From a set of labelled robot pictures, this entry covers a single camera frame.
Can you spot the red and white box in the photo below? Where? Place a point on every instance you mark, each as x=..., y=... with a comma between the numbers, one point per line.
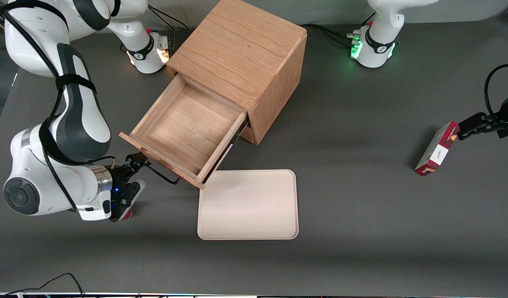
x=438, y=151

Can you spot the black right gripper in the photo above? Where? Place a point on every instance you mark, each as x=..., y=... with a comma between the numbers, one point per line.
x=119, y=175

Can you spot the wooden drawer cabinet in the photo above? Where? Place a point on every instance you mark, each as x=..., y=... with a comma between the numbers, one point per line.
x=241, y=49

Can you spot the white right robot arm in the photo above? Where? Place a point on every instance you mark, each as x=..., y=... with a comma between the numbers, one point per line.
x=80, y=116

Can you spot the red bottle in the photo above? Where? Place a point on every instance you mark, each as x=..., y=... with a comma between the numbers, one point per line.
x=128, y=214

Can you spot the wooden drawer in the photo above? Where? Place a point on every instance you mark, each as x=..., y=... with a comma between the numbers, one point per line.
x=187, y=124

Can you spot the beige plastic tray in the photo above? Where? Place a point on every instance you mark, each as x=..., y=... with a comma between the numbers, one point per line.
x=248, y=204

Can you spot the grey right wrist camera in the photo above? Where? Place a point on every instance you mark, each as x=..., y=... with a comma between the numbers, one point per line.
x=127, y=198

